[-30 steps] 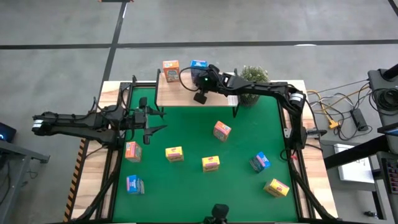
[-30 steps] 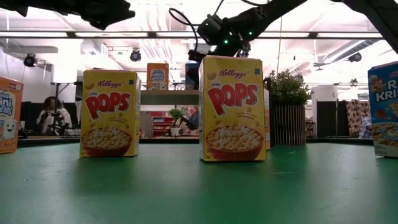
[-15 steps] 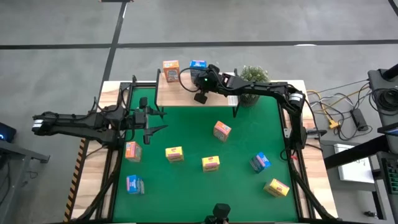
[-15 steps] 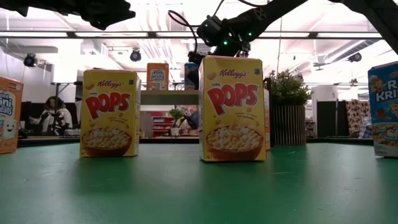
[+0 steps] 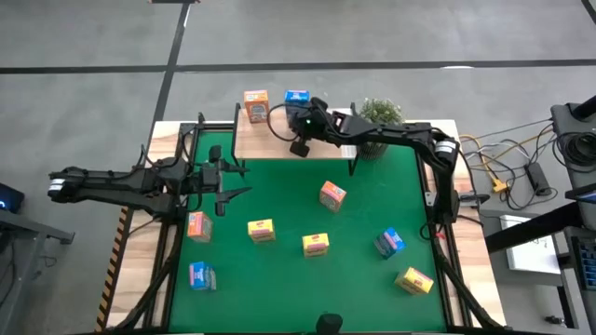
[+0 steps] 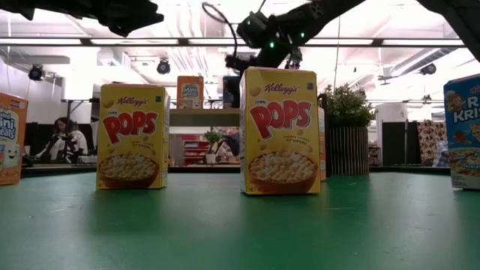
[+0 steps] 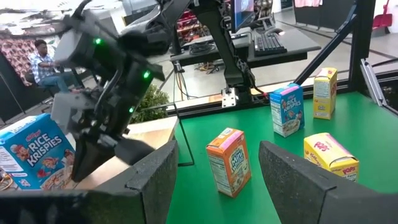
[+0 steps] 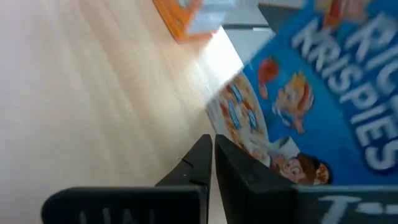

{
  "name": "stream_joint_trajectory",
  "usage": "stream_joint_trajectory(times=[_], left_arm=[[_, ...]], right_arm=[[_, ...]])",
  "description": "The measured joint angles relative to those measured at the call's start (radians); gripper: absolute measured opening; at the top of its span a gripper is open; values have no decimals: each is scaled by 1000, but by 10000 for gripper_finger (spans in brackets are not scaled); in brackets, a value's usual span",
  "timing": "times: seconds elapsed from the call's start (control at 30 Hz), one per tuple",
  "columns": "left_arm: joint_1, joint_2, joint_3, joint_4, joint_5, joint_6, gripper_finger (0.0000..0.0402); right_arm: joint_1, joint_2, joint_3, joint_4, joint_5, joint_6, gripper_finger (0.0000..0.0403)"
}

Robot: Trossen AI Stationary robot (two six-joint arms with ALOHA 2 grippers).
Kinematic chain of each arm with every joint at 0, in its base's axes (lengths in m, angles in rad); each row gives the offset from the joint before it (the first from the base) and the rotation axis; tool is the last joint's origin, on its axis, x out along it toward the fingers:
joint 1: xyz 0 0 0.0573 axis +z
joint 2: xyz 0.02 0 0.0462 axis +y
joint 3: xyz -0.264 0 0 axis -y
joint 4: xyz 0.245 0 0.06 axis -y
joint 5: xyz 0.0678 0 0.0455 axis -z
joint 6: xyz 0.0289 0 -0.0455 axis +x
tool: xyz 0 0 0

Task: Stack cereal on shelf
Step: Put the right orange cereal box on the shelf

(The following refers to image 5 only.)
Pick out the yellow black hazard tape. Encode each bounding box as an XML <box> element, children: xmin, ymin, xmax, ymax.
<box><xmin>95</xmin><ymin>207</ymin><xmax>129</xmax><ymax>332</ymax></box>

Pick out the backlit computer keyboard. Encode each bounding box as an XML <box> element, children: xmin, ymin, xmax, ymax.
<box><xmin>571</xmin><ymin>234</ymin><xmax>596</xmax><ymax>290</ymax></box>

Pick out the coiled black cable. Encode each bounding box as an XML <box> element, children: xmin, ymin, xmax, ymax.
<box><xmin>556</xmin><ymin>131</ymin><xmax>596</xmax><ymax>167</ymax></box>

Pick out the blue-lit dark device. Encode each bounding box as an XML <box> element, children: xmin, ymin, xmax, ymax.
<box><xmin>0</xmin><ymin>182</ymin><xmax>25</xmax><ymax>214</ymax></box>

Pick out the grey metal desk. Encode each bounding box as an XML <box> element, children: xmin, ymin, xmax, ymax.
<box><xmin>0</xmin><ymin>208</ymin><xmax>75</xmax><ymax>335</ymax></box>

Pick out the green table mat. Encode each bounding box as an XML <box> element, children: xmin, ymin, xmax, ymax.
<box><xmin>168</xmin><ymin>129</ymin><xmax>449</xmax><ymax>334</ymax></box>

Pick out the flowering plant in ribbed pot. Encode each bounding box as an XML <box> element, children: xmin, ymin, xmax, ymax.
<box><xmin>357</xmin><ymin>97</ymin><xmax>405</xmax><ymax>162</ymax></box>

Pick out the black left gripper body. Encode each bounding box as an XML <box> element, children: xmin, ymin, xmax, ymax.
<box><xmin>188</xmin><ymin>159</ymin><xmax>225</xmax><ymax>197</ymax></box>

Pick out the black power adapter brick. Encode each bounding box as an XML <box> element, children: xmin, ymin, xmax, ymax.
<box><xmin>524</xmin><ymin>161</ymin><xmax>553</xmax><ymax>196</ymax></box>

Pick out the black metal rig frame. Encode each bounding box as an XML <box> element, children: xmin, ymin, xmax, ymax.
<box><xmin>111</xmin><ymin>111</ymin><xmax>507</xmax><ymax>335</ymax></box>

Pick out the blue Rice Krispies cereal box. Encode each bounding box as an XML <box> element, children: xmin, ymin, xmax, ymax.
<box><xmin>284</xmin><ymin>89</ymin><xmax>311</xmax><ymax>117</ymax></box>
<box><xmin>188</xmin><ymin>261</ymin><xmax>218</xmax><ymax>292</ymax></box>
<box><xmin>372</xmin><ymin>226</ymin><xmax>407</xmax><ymax>261</ymax></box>

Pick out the black diagonal beam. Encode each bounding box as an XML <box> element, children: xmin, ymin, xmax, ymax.
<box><xmin>483</xmin><ymin>200</ymin><xmax>586</xmax><ymax>255</ymax></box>

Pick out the dark grey side desk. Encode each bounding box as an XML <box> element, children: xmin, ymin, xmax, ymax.
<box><xmin>550</xmin><ymin>95</ymin><xmax>596</xmax><ymax>190</ymax></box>

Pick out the dark computer desk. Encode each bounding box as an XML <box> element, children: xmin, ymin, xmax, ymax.
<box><xmin>556</xmin><ymin>222</ymin><xmax>596</xmax><ymax>335</ymax></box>

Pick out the yellow Corn Pops cereal box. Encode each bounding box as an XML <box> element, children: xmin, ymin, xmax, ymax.
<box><xmin>394</xmin><ymin>266</ymin><xmax>435</xmax><ymax>296</ymax></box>
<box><xmin>302</xmin><ymin>233</ymin><xmax>331</xmax><ymax>259</ymax></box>
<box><xmin>247</xmin><ymin>218</ymin><xmax>277</xmax><ymax>245</ymax></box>

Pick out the wooden shelf with black legs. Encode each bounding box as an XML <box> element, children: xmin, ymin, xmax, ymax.
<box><xmin>231</xmin><ymin>101</ymin><xmax>360</xmax><ymax>178</ymax></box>

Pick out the white paper sheet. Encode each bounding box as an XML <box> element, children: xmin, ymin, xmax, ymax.
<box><xmin>500</xmin><ymin>214</ymin><xmax>562</xmax><ymax>275</ymax></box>

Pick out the orange Mini Wheats cereal box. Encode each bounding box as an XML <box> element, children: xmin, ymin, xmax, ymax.
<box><xmin>243</xmin><ymin>89</ymin><xmax>271</xmax><ymax>125</ymax></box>
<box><xmin>186</xmin><ymin>210</ymin><xmax>214</xmax><ymax>244</ymax></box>
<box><xmin>318</xmin><ymin>180</ymin><xmax>348</xmax><ymax>214</ymax></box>

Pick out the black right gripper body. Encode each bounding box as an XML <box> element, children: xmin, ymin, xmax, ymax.
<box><xmin>304</xmin><ymin>108</ymin><xmax>348</xmax><ymax>141</ymax></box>

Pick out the yellow extension cable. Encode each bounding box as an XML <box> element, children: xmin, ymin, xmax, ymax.
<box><xmin>460</xmin><ymin>134</ymin><xmax>509</xmax><ymax>194</ymax></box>

